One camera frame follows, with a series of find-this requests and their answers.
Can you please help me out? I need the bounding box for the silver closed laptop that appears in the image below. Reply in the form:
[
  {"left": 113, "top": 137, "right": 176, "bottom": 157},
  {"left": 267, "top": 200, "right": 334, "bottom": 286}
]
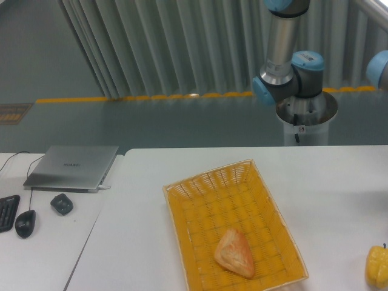
[{"left": 24, "top": 145, "right": 119, "bottom": 193}]

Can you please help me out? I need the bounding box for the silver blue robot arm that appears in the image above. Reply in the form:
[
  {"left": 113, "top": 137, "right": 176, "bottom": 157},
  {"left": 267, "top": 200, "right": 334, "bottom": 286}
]
[{"left": 252, "top": 1, "right": 387, "bottom": 105}]

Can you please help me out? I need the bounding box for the white pleated curtain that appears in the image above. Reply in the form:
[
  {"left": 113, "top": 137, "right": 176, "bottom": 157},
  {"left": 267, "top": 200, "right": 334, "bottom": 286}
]
[{"left": 59, "top": 1, "right": 387, "bottom": 99}]

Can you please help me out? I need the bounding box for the black mouse cable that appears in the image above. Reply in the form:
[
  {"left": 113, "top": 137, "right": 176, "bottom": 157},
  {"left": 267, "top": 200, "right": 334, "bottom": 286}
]
[{"left": 26, "top": 155, "right": 45, "bottom": 211}]

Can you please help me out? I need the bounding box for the yellow wicker basket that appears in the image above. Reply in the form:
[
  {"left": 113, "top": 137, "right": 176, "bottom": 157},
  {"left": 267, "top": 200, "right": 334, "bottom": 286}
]
[{"left": 163, "top": 159, "right": 309, "bottom": 290}]

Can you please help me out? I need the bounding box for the small black controller device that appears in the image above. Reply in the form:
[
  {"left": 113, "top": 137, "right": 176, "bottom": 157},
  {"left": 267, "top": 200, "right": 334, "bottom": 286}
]
[{"left": 50, "top": 193, "right": 73, "bottom": 216}]

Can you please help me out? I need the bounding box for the triangular puff pastry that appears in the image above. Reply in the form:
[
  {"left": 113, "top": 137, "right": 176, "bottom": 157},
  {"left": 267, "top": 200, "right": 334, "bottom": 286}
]
[{"left": 214, "top": 228, "right": 255, "bottom": 279}]

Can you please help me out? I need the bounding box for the black keyboard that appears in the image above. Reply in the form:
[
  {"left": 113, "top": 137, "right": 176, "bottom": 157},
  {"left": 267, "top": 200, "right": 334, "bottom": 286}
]
[{"left": 0, "top": 195, "right": 20, "bottom": 233}]

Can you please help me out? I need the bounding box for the yellow bell pepper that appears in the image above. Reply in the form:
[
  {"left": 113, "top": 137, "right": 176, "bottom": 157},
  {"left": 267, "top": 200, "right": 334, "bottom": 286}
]
[{"left": 365, "top": 243, "right": 387, "bottom": 289}]

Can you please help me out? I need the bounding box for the black pedestal cable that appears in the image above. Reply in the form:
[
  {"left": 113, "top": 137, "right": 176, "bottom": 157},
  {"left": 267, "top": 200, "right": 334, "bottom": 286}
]
[{"left": 292, "top": 113, "right": 301, "bottom": 144}]

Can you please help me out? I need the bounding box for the black thin cable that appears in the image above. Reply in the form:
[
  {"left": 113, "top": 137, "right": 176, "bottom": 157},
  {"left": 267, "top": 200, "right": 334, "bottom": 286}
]
[{"left": 0, "top": 150, "right": 47, "bottom": 172}]

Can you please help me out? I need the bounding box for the black computer mouse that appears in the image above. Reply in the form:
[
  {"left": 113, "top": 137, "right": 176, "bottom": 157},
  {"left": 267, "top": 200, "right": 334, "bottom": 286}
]
[{"left": 15, "top": 210, "right": 36, "bottom": 239}]

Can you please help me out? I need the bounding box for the white usb dongle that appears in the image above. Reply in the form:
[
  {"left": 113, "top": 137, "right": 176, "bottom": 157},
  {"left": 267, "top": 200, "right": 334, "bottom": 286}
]
[{"left": 98, "top": 185, "right": 111, "bottom": 190}]

